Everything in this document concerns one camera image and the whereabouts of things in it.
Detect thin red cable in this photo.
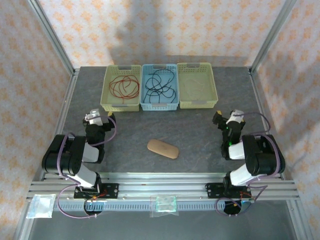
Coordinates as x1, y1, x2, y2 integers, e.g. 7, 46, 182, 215
113, 74, 140, 98
109, 76, 140, 99
117, 74, 141, 106

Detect green plastic basket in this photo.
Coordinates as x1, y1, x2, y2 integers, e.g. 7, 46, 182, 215
176, 62, 219, 110
99, 64, 142, 112

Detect brown oblong cork block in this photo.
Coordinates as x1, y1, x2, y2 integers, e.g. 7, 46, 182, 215
146, 139, 180, 160

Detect blue plastic basket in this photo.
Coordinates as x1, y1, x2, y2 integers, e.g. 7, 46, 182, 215
139, 63, 180, 111

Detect aluminium mounting rails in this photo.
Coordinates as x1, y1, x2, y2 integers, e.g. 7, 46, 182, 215
27, 171, 300, 201

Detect white blue plastic packet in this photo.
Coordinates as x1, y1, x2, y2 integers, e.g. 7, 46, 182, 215
25, 193, 57, 220

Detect clear green plastic bag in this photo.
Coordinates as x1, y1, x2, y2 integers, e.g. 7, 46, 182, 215
149, 194, 180, 218

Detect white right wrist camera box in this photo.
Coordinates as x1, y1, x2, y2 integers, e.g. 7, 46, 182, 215
226, 109, 245, 125

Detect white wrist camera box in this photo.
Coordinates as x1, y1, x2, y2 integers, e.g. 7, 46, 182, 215
83, 108, 103, 125
226, 109, 245, 125

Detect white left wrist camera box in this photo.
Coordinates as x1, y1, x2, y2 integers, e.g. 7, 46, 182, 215
83, 108, 103, 125

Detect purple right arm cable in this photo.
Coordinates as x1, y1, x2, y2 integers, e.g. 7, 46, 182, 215
215, 112, 281, 217

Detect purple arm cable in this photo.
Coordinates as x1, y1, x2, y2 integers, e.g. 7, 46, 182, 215
56, 115, 118, 219
215, 112, 281, 217

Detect aluminium table side rail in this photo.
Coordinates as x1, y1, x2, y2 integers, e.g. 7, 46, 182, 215
248, 66, 286, 180
44, 68, 81, 180

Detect red left base wire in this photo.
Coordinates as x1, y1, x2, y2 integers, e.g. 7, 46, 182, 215
92, 189, 109, 201

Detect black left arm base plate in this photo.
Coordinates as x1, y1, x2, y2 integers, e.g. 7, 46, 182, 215
73, 183, 120, 200

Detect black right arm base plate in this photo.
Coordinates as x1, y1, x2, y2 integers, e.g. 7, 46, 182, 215
204, 182, 252, 200

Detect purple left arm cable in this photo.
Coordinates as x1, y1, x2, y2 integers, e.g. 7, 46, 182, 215
56, 115, 118, 219

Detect grey slotted cable duct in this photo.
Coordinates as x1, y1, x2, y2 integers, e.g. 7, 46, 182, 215
53, 201, 247, 212

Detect aluminium corner post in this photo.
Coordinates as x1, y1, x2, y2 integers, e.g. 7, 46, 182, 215
249, 0, 298, 73
26, 0, 77, 75

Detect aluminium frame leg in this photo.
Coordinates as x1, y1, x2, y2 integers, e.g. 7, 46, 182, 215
286, 199, 313, 240
13, 199, 35, 240

